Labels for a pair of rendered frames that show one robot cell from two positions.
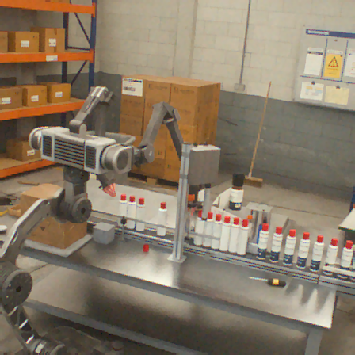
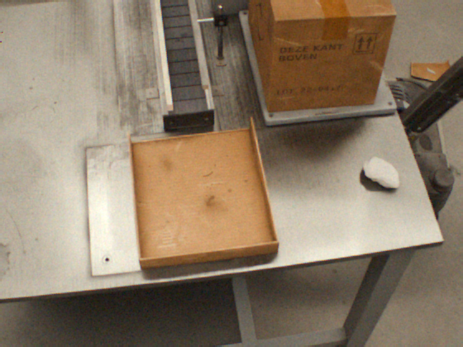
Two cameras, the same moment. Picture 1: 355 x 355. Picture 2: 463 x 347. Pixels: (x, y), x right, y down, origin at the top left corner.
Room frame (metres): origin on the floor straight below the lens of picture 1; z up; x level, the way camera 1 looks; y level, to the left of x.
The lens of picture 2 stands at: (3.34, 1.57, 1.95)
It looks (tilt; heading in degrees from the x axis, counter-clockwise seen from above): 56 degrees down; 242
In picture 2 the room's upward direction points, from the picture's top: 1 degrees clockwise
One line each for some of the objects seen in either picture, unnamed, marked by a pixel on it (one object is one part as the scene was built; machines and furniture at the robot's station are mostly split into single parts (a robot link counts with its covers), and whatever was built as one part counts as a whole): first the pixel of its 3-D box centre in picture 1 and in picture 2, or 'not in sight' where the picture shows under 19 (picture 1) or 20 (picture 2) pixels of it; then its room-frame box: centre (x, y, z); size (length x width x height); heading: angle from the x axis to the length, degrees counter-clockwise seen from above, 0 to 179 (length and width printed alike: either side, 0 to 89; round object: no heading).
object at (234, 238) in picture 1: (234, 234); not in sight; (2.62, -0.34, 0.98); 0.05 x 0.05 x 0.20
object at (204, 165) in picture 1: (200, 164); not in sight; (2.61, -0.10, 1.38); 0.17 x 0.10 x 0.19; 126
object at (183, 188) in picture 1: (182, 202); not in sight; (2.57, -0.02, 1.16); 0.04 x 0.04 x 0.67; 71
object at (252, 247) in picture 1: (256, 228); not in sight; (2.67, -0.46, 1.01); 0.14 x 0.13 x 0.26; 71
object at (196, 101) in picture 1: (168, 130); not in sight; (6.76, 0.22, 0.70); 1.20 x 0.82 x 1.39; 66
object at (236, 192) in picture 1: (236, 192); not in sight; (3.23, -0.39, 1.04); 0.09 x 0.09 x 0.29
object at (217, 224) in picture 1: (216, 230); not in sight; (2.65, -0.24, 0.98); 0.05 x 0.05 x 0.20
